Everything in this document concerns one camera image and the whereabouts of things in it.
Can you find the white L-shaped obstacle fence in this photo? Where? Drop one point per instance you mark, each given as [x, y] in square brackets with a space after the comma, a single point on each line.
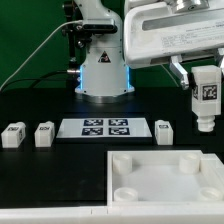
[186, 213]

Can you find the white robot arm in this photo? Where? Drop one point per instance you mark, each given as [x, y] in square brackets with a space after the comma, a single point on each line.
[104, 74]

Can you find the white square table top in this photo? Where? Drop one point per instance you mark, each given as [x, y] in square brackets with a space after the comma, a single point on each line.
[159, 177]

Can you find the white fiducial marker plate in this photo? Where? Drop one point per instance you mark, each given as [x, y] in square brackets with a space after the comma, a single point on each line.
[104, 128]

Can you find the black camera stand pole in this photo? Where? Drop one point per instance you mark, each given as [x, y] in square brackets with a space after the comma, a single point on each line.
[72, 12]

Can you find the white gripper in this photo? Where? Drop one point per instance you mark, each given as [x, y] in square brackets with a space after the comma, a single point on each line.
[155, 34]

